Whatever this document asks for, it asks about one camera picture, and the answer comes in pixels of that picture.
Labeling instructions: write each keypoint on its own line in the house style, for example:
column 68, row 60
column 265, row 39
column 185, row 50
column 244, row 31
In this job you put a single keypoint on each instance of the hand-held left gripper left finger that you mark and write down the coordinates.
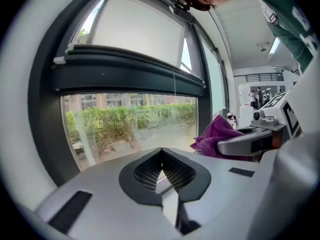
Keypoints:
column 100, row 196

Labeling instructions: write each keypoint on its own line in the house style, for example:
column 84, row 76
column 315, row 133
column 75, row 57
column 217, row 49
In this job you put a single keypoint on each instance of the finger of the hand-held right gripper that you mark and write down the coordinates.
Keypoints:
column 235, row 145
column 250, row 130

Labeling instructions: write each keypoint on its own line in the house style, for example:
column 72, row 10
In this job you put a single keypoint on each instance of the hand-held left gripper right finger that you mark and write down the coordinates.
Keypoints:
column 225, row 191

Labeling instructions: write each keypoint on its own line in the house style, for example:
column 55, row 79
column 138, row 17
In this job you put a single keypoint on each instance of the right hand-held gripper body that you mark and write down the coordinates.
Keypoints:
column 272, row 122

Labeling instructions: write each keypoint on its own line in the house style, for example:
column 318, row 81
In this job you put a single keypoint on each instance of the purple cloth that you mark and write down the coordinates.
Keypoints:
column 215, row 134

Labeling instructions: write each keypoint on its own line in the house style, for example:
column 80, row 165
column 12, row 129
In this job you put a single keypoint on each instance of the black railing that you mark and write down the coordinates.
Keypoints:
column 262, row 77

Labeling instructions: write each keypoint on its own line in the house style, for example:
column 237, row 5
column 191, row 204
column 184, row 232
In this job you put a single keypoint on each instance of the ceiling light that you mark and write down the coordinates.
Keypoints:
column 274, row 46

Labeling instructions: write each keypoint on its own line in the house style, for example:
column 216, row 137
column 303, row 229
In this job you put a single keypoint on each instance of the green sweatshirt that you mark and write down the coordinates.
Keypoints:
column 292, row 21

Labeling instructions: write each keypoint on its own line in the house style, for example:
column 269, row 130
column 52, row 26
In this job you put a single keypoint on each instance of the black window frame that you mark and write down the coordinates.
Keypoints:
column 125, row 71

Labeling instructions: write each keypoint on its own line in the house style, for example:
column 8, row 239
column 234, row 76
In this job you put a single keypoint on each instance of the black head camera mount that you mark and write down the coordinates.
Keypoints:
column 182, row 11

